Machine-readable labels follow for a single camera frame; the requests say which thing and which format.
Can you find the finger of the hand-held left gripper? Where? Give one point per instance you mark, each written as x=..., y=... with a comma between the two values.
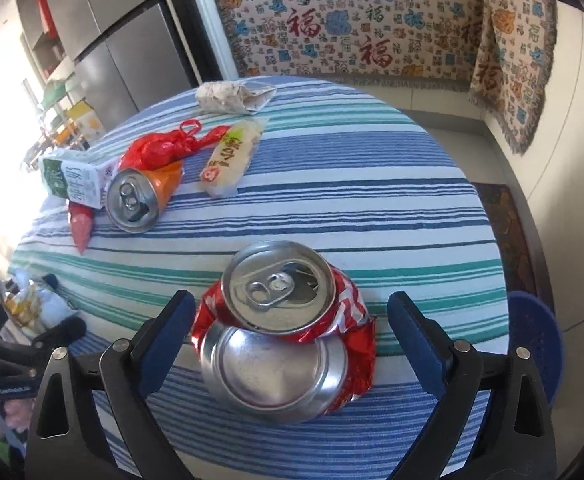
x=49, y=281
x=66, y=329

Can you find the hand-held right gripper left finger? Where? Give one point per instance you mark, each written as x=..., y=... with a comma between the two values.
x=166, y=342

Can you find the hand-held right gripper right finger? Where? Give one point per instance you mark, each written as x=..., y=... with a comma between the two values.
x=417, y=342

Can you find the yellow snack wrapper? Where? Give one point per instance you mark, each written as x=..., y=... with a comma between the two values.
x=21, y=305

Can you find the crushed red drink can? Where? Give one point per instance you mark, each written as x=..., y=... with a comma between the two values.
x=284, y=330

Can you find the blue plastic basket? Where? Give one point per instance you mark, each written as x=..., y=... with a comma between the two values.
x=537, y=345

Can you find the red plastic bag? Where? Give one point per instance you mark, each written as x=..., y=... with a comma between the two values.
x=164, y=147

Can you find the floral tissue pack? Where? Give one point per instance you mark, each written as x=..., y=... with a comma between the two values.
x=229, y=97

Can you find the red snack wrapper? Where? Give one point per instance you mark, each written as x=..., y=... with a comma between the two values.
x=81, y=227

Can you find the green white milk carton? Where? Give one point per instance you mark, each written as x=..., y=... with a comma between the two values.
x=74, y=177

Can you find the orange drink can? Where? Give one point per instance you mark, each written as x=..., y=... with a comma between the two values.
x=139, y=197

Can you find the dark floor mat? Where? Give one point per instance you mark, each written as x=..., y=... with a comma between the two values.
x=507, y=235

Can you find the striped tablecloth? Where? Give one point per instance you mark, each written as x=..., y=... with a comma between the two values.
x=372, y=200

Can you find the yellow cardboard box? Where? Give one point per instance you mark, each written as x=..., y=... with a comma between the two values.
x=85, y=119

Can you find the rack with plastic basins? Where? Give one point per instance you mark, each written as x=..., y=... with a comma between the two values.
x=54, y=110

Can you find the white snack packet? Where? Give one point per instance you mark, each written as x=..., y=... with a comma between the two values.
x=231, y=157

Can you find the dark shelf cabinet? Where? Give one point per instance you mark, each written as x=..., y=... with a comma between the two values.
x=36, y=45

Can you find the grey refrigerator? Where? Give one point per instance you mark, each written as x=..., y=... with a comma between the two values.
x=116, y=35

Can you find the red hanging item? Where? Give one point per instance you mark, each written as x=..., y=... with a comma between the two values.
x=45, y=15

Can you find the small printed blanket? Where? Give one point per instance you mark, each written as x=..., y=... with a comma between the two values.
x=517, y=55

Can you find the large printed blanket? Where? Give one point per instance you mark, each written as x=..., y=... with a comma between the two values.
x=342, y=20

